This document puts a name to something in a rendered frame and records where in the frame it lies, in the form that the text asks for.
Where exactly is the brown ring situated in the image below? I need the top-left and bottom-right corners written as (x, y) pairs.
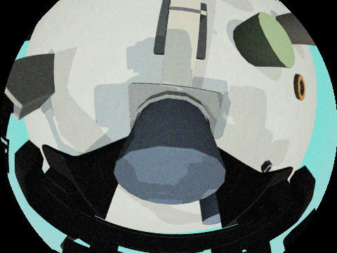
top-left (294, 74), bottom-right (305, 101)

